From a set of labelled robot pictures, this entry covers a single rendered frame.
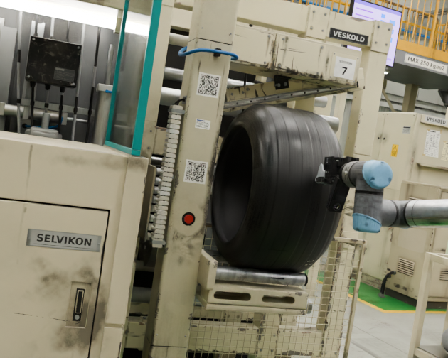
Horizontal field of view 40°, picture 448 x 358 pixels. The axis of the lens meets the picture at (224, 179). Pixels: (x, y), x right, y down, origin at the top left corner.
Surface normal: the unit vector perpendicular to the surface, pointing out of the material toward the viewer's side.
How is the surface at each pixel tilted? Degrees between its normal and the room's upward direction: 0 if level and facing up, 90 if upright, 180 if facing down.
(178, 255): 90
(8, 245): 90
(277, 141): 57
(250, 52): 90
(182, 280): 90
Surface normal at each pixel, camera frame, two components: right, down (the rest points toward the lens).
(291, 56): 0.29, 0.10
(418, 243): -0.88, -0.11
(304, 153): 0.33, -0.40
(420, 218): -0.78, 0.29
